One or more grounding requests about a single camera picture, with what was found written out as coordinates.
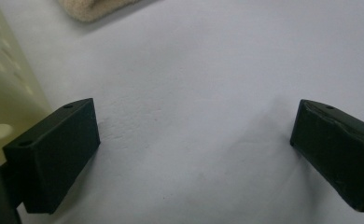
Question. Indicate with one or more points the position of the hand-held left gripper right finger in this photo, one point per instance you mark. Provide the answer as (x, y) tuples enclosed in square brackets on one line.
[(342, 155)]

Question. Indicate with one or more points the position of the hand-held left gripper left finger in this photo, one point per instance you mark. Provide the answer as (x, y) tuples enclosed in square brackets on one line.
[(52, 155)]

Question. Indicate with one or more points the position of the pale yellow plastic basket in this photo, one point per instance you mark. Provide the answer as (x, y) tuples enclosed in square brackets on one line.
[(2, 77)]

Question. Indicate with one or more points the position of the beige glove with orange print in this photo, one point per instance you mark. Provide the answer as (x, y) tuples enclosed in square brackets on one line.
[(93, 7)]

